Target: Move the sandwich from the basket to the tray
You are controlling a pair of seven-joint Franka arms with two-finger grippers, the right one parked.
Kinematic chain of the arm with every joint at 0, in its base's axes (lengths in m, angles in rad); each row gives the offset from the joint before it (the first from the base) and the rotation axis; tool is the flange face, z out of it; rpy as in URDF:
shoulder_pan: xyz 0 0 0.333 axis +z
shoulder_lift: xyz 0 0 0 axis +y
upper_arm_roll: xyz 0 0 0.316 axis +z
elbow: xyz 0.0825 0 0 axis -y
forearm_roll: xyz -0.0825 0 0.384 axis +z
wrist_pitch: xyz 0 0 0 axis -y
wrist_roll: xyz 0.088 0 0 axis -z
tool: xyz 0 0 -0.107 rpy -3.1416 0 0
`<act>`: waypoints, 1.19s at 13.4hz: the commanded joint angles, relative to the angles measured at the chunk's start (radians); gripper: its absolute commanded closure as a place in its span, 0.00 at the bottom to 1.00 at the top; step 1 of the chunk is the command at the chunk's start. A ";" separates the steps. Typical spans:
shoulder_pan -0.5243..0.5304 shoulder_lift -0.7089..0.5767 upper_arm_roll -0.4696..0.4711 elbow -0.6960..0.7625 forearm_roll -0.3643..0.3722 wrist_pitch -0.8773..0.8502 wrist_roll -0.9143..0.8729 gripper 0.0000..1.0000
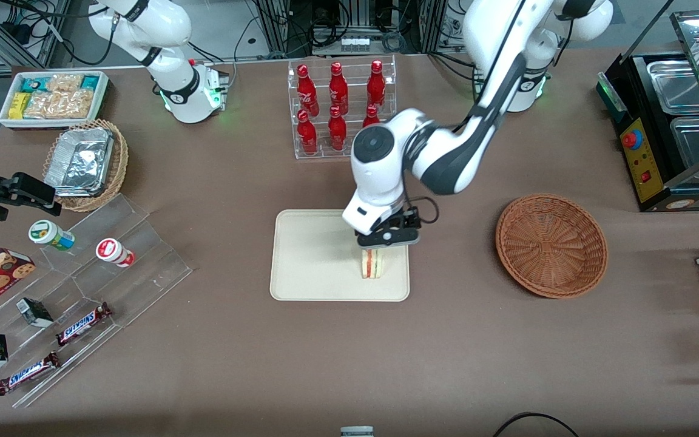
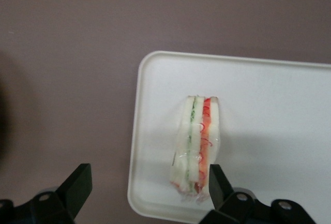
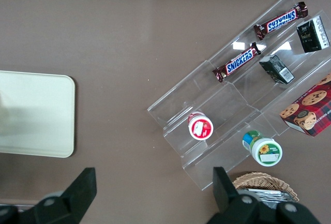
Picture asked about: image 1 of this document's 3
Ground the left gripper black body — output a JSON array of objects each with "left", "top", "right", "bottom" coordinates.
[{"left": 355, "top": 206, "right": 422, "bottom": 243}]

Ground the triangular sandwich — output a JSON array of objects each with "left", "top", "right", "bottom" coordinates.
[{"left": 359, "top": 246, "right": 387, "bottom": 280}]

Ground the cream rectangular plastic tray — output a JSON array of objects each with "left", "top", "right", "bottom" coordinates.
[{"left": 269, "top": 209, "right": 410, "bottom": 302}]

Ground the light wicker basket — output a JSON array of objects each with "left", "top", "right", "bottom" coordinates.
[{"left": 42, "top": 119, "right": 129, "bottom": 212}]

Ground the brown round wicker basket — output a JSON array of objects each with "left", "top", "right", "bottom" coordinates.
[{"left": 495, "top": 193, "right": 609, "bottom": 299}]

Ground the green lidded snack cup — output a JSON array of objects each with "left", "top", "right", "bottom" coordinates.
[{"left": 28, "top": 220, "right": 76, "bottom": 252}]

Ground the white snack bin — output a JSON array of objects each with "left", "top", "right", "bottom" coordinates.
[{"left": 0, "top": 70, "right": 110, "bottom": 130}]

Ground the yellow snack packet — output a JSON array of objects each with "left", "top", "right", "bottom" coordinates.
[{"left": 9, "top": 92, "right": 33, "bottom": 120}]

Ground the clear cracker snack bag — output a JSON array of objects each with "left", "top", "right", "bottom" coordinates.
[
  {"left": 46, "top": 73, "right": 85, "bottom": 93},
  {"left": 58, "top": 89, "right": 96, "bottom": 120},
  {"left": 24, "top": 90, "right": 62, "bottom": 120}
]

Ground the red lidded yogurt cup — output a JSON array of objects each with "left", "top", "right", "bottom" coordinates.
[{"left": 95, "top": 237, "right": 136, "bottom": 268}]

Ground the clear acrylic bottle rack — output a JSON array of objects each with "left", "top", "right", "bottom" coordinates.
[{"left": 288, "top": 55, "right": 397, "bottom": 160}]

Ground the clear acrylic stepped display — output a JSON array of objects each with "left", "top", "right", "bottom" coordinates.
[{"left": 0, "top": 194, "right": 193, "bottom": 409}]

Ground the Snickers chocolate bar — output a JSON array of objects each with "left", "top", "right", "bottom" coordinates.
[
  {"left": 0, "top": 352, "right": 61, "bottom": 396},
  {"left": 55, "top": 302, "right": 113, "bottom": 347}
]

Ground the black food warmer case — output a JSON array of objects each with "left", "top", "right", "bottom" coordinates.
[{"left": 596, "top": 8, "right": 699, "bottom": 212}]

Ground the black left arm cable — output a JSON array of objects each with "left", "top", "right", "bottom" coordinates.
[{"left": 402, "top": 192, "right": 442, "bottom": 227}]

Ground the black table cable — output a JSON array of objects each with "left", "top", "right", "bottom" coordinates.
[{"left": 493, "top": 412, "right": 578, "bottom": 437}]

